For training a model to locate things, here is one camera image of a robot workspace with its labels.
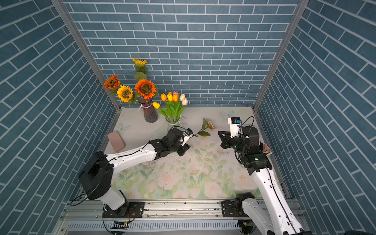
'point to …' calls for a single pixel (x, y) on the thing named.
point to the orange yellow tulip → (170, 99)
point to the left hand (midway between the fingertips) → (190, 144)
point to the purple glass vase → (150, 115)
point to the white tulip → (182, 96)
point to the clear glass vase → (173, 121)
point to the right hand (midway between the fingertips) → (221, 133)
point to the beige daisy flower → (205, 125)
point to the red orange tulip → (175, 99)
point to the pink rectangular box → (117, 143)
